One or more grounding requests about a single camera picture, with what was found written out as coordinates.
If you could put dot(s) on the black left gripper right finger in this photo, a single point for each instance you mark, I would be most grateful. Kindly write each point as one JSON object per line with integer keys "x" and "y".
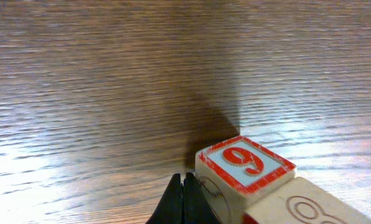
{"x": 196, "y": 209}

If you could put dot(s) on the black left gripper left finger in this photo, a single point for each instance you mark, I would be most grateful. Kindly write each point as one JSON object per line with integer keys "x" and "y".
{"x": 170, "y": 207}

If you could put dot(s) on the baseball picture wooden block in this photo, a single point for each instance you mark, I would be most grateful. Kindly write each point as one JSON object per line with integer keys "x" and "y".
{"x": 236, "y": 173}

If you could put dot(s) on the red U letter block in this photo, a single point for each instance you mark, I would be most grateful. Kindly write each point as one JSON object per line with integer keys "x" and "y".
{"x": 301, "y": 202}

